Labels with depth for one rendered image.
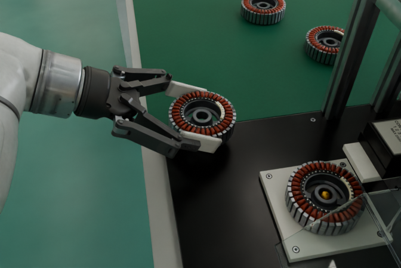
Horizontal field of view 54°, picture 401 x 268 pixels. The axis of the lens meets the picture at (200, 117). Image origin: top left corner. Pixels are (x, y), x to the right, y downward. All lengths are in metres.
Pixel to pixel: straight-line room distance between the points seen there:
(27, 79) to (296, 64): 0.58
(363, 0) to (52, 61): 0.44
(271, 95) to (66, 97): 0.43
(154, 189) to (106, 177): 0.98
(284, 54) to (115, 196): 0.92
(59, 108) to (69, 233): 1.01
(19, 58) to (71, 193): 1.13
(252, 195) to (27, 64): 0.38
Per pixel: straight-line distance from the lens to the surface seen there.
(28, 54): 0.56
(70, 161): 1.74
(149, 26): 1.02
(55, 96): 0.56
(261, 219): 0.62
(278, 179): 0.65
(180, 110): 0.66
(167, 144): 0.57
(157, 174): 0.69
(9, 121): 0.51
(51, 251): 1.53
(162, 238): 0.63
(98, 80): 0.58
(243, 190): 0.64
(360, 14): 0.64
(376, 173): 0.57
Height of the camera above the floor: 1.30
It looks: 46 degrees down
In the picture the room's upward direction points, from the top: straight up
